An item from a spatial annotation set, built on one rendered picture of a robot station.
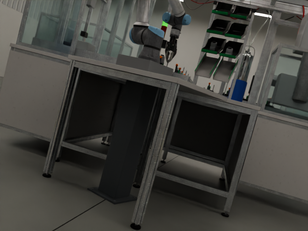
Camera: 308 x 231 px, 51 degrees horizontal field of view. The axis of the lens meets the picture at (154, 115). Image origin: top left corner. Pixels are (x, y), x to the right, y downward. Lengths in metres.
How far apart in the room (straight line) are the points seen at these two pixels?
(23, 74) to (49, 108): 0.38
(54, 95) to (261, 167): 2.00
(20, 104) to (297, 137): 2.50
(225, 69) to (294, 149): 1.06
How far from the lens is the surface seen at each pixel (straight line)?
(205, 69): 2.73
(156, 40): 2.19
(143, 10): 2.31
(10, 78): 3.05
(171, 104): 1.75
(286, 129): 3.28
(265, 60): 3.90
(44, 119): 2.87
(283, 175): 3.32
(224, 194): 2.57
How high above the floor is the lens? 0.73
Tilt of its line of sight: 3 degrees down
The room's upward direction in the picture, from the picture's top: 15 degrees clockwise
